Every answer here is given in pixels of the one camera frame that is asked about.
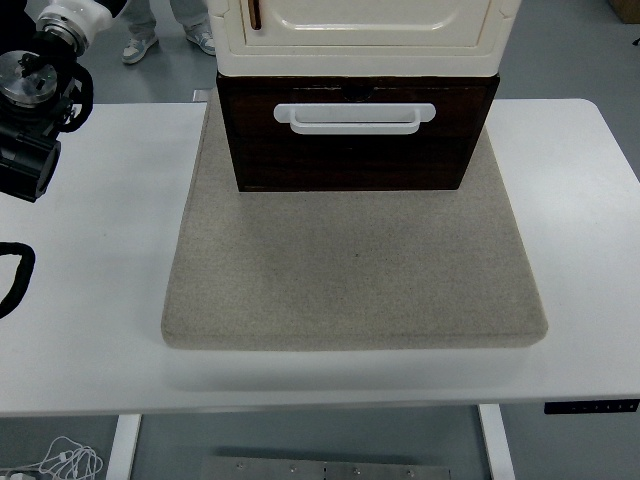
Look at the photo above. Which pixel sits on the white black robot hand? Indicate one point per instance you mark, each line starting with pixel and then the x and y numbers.
pixel 82 12

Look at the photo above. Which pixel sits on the dark brown wooden drawer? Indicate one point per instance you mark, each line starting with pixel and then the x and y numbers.
pixel 250 125

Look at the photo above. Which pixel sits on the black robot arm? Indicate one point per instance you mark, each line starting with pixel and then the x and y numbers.
pixel 25 160

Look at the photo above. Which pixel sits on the cream plastic cabinet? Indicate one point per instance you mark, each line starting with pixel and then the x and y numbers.
pixel 360 60

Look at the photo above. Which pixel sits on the dark brown wooden cabinet base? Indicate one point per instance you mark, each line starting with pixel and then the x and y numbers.
pixel 350 172

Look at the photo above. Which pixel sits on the person's leg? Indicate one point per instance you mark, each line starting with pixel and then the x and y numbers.
pixel 137 47
pixel 200 37

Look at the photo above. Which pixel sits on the grey floor plate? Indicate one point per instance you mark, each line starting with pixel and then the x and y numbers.
pixel 201 95

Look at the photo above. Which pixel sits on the beige fabric mat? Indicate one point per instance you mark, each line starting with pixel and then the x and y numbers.
pixel 350 270

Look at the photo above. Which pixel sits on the white table leg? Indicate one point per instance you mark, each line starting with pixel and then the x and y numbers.
pixel 497 445
pixel 122 447

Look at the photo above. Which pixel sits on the grey metal plate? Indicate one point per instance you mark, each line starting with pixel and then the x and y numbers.
pixel 325 470

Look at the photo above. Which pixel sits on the cardboard box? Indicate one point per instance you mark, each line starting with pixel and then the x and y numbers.
pixel 627 9

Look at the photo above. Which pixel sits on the black table control panel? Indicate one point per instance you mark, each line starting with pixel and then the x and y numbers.
pixel 590 407

